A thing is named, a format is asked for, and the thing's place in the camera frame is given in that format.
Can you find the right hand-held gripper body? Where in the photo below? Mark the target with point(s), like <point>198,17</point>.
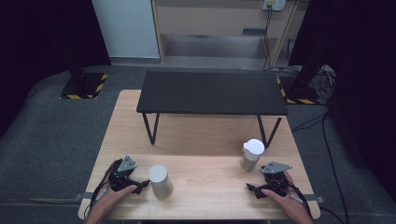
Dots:
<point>275,183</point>

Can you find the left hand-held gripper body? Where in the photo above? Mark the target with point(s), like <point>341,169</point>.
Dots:
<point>120,180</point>

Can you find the glass jar with spouted white lid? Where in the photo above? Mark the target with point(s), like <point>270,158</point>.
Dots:
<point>252,152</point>

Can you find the black shelf with metal legs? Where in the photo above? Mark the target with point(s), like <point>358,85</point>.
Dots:
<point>211,91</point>

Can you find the person's left hand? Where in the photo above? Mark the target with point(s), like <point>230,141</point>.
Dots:
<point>107,203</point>

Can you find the person's right hand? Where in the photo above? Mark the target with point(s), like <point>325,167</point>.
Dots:
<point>292,207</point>

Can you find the grey tape piece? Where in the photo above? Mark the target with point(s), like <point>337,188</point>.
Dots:
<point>314,198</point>
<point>85,196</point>

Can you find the dark curtain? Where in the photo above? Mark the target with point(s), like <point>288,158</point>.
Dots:
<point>364,77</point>
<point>37,46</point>

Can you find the white panel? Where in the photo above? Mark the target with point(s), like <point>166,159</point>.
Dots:
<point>127,28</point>

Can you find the wooden cabinet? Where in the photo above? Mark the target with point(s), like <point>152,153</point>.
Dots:
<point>214,21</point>

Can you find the white wall socket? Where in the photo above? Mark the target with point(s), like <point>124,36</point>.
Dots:
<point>274,4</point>

